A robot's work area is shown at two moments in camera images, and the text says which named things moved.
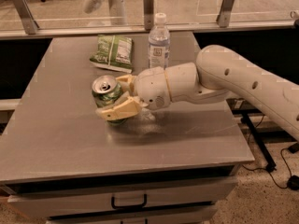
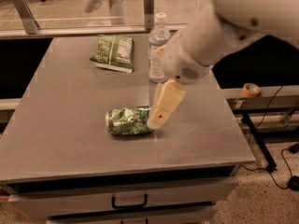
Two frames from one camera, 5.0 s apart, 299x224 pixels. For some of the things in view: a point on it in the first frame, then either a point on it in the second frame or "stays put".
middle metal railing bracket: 149,8 stays put
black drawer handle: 129,206 stays put
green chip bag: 113,52 stays put
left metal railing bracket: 30,23 stays put
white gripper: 151,86 -> 177,62
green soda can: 106,89 -> 128,120
